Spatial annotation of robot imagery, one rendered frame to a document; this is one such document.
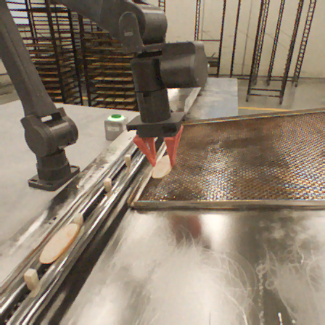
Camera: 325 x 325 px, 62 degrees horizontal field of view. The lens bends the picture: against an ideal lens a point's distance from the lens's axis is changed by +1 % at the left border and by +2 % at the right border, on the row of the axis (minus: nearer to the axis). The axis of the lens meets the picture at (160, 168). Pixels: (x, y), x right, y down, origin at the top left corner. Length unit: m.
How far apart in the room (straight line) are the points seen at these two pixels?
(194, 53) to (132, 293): 0.34
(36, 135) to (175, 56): 0.39
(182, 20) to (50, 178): 7.20
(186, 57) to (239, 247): 0.29
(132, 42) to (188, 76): 0.10
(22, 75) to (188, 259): 0.54
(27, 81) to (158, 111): 0.34
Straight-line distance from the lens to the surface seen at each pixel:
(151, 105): 0.48
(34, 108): 0.70
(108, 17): 0.50
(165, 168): 0.52
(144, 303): 0.36
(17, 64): 0.72
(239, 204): 0.48
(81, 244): 0.50
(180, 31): 7.77
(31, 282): 0.47
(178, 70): 0.44
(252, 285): 0.36
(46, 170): 0.75
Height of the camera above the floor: 1.19
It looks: 28 degrees down
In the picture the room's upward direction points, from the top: straight up
